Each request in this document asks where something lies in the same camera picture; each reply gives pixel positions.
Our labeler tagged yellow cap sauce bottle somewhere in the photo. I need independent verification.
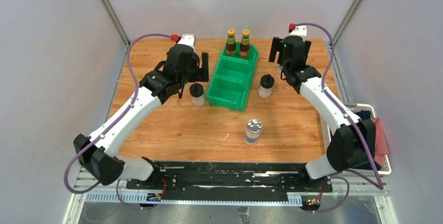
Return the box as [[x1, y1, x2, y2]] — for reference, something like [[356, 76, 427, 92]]
[[239, 29, 250, 60], [225, 29, 236, 56]]

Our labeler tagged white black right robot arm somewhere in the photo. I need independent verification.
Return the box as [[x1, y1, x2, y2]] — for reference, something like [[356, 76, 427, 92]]
[[269, 36, 376, 192]]

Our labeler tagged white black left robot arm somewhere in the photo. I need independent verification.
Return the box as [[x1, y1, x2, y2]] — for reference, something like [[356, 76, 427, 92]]
[[73, 44, 209, 189]]

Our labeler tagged silver lid spice jar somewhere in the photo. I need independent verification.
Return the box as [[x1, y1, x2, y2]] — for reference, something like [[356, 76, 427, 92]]
[[277, 64, 283, 75]]

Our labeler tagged black cap salt jar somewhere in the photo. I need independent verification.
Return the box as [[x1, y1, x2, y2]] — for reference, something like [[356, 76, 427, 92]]
[[190, 83, 205, 107]]

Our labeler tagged black cap white powder jar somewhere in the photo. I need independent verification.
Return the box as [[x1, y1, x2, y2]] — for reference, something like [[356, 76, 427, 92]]
[[258, 74, 275, 99]]

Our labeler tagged green plastic triple bin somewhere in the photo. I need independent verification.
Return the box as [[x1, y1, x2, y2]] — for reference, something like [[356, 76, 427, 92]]
[[206, 42, 259, 111]]

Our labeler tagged silver lid blue label jar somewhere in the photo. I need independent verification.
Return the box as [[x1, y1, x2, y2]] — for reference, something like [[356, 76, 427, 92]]
[[244, 119, 263, 146]]

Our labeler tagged white plastic basket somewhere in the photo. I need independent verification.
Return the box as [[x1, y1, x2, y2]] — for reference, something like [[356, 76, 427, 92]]
[[320, 103, 391, 175]]

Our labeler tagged dark blue cloth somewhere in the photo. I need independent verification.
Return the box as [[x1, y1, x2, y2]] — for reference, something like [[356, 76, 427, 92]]
[[354, 110, 374, 170]]

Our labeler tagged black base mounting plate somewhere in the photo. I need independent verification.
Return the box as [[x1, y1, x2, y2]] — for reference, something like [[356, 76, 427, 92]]
[[125, 161, 333, 203]]

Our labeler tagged pink cloth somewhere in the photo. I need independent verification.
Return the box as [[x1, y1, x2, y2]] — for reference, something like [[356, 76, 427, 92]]
[[371, 117, 389, 167]]

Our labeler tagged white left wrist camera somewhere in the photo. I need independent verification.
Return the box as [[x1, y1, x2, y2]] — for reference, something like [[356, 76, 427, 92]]
[[171, 34, 196, 50]]

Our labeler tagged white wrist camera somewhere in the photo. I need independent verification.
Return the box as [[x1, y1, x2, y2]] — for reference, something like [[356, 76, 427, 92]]
[[288, 23, 307, 39], [171, 34, 196, 50]]

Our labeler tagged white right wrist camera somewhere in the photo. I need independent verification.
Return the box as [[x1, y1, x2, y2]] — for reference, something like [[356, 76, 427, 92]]
[[288, 23, 307, 39]]

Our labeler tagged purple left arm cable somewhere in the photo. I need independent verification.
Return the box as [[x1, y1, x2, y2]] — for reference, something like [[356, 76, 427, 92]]
[[64, 33, 174, 210]]

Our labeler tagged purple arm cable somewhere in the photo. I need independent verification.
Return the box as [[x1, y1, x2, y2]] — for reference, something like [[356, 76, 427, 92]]
[[64, 33, 174, 210], [301, 22, 385, 215]]

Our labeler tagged right aluminium corner post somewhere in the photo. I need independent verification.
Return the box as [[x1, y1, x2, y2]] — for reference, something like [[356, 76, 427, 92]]
[[333, 0, 364, 45]]

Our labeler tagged aluminium corner frame post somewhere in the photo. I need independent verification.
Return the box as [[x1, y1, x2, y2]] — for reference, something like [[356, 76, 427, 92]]
[[100, 0, 130, 46]]

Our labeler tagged aluminium front rail frame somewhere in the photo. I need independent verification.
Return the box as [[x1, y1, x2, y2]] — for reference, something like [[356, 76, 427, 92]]
[[63, 175, 399, 223]]

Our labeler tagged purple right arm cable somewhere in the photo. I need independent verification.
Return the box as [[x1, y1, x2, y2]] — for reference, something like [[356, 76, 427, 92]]
[[301, 22, 385, 215]]

